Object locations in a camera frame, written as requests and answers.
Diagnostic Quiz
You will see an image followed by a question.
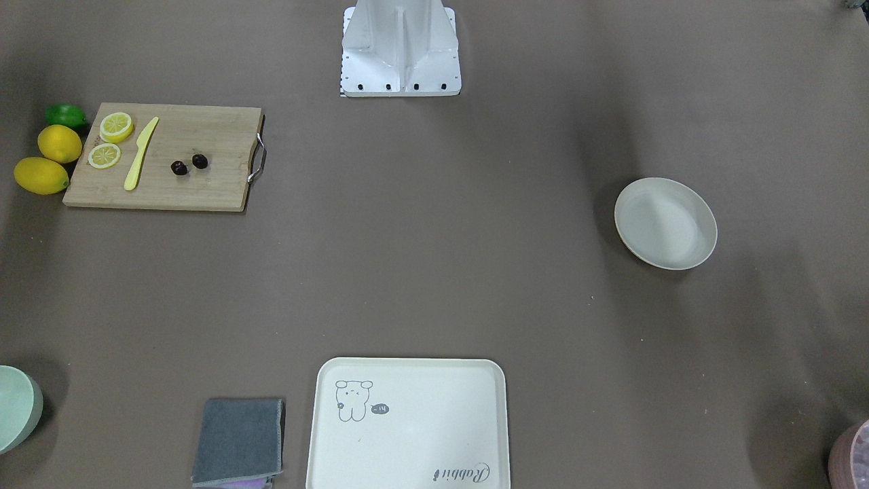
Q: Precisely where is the mint green bowl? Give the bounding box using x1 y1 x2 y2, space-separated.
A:
1 365 43 453

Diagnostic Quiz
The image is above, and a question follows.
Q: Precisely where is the pink bowl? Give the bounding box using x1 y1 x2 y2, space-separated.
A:
828 420 868 488

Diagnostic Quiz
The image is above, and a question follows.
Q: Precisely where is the grey folded cloth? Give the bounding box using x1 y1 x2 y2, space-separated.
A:
191 397 284 488

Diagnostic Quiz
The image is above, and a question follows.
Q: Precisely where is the thin lemon slice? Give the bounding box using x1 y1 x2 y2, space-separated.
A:
88 143 122 169

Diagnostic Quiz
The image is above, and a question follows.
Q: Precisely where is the purple cloth under grey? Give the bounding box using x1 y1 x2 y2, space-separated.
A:
215 476 273 489

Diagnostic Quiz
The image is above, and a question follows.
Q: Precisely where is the yellow lemon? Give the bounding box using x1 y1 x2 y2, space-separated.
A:
37 124 83 164
14 157 69 195

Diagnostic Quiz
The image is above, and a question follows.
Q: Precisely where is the green lime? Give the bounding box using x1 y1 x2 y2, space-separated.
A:
45 103 89 131

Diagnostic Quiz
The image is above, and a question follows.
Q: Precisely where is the wooden cutting board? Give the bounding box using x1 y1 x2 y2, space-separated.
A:
63 102 264 213

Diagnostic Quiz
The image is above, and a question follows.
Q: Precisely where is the lower yellow lemon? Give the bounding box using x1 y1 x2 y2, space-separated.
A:
14 157 69 195

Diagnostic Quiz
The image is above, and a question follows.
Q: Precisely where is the white round plate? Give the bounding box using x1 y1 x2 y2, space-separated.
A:
614 177 719 270

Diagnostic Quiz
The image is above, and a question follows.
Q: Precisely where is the yellow plastic knife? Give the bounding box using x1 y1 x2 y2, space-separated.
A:
122 115 160 192

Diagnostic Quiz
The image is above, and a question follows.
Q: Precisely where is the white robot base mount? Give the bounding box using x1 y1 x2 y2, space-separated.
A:
339 1 462 97

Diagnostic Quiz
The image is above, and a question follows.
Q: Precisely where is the cream rabbit tray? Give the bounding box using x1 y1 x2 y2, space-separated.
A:
306 358 511 488

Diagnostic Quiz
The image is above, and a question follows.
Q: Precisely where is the thick lemon slice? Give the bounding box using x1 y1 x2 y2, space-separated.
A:
99 111 134 143

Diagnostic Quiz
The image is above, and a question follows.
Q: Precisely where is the upper yellow lemon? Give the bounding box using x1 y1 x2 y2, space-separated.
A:
37 124 83 164

